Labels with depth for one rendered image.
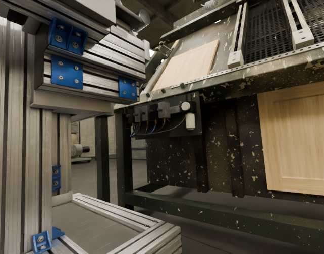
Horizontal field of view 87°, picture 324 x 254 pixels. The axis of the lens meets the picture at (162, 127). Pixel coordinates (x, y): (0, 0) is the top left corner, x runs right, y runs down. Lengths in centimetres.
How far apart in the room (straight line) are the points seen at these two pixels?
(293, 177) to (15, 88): 124
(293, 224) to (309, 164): 32
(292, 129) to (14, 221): 120
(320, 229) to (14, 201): 106
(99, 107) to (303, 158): 100
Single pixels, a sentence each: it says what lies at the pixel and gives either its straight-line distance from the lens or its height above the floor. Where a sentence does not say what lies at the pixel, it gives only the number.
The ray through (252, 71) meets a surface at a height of 85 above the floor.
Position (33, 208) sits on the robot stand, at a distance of 73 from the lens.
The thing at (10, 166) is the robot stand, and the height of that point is 50.
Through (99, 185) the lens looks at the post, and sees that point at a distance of 128.
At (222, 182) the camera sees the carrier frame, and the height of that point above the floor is 26.
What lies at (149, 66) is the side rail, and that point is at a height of 132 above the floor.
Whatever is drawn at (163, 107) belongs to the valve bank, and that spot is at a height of 73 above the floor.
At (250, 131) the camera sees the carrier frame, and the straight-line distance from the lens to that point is 114.
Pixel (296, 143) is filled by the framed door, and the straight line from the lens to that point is 111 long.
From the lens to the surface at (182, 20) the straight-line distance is 270.
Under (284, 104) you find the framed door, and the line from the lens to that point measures 112.
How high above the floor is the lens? 54
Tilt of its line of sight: 5 degrees up
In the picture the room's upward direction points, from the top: 3 degrees counter-clockwise
